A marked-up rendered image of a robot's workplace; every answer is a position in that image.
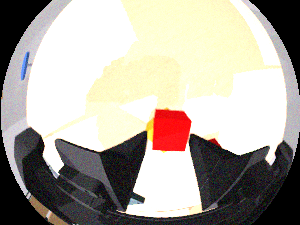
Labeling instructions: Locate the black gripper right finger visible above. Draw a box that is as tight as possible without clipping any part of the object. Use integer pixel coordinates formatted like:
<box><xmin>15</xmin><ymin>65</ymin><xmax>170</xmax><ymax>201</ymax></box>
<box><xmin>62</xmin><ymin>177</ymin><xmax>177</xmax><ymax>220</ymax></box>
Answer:
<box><xmin>188</xmin><ymin>133</ymin><xmax>269</xmax><ymax>212</ymax></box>

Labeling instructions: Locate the red cube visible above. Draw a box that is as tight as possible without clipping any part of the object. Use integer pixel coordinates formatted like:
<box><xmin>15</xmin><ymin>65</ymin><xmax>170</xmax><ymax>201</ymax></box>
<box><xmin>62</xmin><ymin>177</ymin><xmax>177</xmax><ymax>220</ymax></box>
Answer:
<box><xmin>151</xmin><ymin>109</ymin><xmax>191</xmax><ymax>152</ymax></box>
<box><xmin>208</xmin><ymin>139</ymin><xmax>220</xmax><ymax>147</ymax></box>

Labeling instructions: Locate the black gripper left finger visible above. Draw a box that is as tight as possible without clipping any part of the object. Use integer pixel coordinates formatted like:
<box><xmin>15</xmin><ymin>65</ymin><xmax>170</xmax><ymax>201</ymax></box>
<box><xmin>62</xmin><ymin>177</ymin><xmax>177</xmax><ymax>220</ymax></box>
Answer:
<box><xmin>54</xmin><ymin>131</ymin><xmax>149</xmax><ymax>213</ymax></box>

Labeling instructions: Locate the yellow cube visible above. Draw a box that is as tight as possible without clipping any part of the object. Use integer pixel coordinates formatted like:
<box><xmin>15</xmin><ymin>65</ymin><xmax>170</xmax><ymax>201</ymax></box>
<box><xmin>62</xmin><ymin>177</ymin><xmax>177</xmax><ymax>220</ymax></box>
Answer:
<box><xmin>146</xmin><ymin>117</ymin><xmax>167</xmax><ymax>153</ymax></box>

